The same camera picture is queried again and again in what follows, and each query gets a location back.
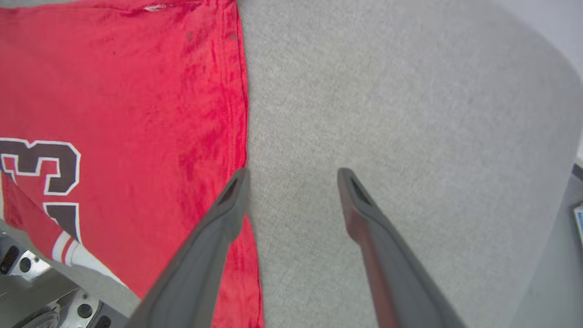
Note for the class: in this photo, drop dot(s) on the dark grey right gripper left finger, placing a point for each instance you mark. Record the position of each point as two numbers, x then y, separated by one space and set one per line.
196 273

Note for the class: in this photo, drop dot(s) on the red and white sports jersey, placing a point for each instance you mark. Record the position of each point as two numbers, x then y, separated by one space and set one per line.
123 91

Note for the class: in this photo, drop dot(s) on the blue and white flat item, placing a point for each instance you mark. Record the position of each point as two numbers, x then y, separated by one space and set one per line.
579 225

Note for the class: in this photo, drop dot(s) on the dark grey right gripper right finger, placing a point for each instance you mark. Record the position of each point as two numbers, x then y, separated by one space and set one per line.
401 278

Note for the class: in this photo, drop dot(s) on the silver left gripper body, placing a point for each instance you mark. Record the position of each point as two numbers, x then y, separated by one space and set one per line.
32 300

